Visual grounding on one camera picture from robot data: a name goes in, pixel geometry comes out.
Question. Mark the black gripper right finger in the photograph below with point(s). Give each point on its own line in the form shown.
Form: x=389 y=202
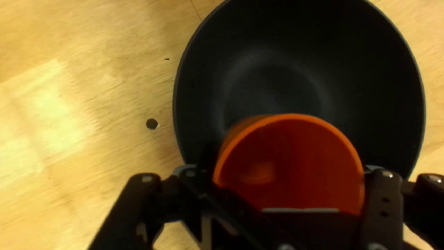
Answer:
x=387 y=209

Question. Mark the black bowl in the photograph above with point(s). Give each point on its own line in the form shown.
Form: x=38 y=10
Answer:
x=301 y=60

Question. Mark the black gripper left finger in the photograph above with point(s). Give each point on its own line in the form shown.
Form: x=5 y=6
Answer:
x=140 y=209

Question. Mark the orange plastic cup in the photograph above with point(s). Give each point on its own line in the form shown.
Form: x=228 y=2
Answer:
x=301 y=162

